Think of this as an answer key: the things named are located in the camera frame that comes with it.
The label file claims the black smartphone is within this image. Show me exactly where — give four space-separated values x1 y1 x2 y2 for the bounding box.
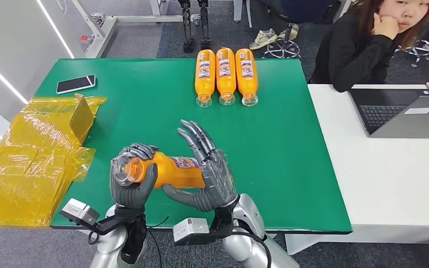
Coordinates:
55 74 97 95

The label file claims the green table mat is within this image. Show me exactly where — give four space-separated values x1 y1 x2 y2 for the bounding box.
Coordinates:
33 58 353 236

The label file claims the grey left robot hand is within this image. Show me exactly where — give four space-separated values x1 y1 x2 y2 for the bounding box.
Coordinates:
109 142 160 210

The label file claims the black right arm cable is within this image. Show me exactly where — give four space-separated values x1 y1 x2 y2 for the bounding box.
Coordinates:
231 231 273 268

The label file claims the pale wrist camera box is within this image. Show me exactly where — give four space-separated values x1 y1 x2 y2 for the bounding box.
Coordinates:
173 217 211 246
59 198 101 232

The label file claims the seated person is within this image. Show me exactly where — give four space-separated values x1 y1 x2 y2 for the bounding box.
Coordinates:
308 0 429 93

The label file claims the yellow film wrapped cardboard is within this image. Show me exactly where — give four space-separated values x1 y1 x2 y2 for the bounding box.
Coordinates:
0 93 107 229

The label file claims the white metal gantry frame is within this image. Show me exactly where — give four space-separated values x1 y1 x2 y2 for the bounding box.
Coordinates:
70 0 245 59

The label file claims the chrome office chair base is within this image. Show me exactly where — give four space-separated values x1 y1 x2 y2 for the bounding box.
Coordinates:
263 22 302 60
394 39 429 69

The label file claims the person's hand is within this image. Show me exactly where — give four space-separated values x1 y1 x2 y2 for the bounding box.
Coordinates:
371 13 401 41

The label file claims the grey laptop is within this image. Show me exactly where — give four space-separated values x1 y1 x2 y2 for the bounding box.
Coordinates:
348 88 429 139

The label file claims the orange bottle with clear cap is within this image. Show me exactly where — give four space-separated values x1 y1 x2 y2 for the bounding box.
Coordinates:
235 48 259 108
215 47 237 107
112 151 205 189
194 49 216 108

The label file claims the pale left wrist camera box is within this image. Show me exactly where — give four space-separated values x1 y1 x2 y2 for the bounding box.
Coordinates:
59 198 101 232

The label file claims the black humanoid robot white head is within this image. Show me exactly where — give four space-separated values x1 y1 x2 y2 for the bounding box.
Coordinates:
177 0 212 54

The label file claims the white desk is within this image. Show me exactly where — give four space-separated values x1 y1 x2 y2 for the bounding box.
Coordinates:
284 83 429 256

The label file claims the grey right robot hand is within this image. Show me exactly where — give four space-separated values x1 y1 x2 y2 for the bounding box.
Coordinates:
161 119 239 213

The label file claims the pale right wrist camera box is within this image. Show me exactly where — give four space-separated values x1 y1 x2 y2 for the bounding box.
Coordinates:
173 217 211 246

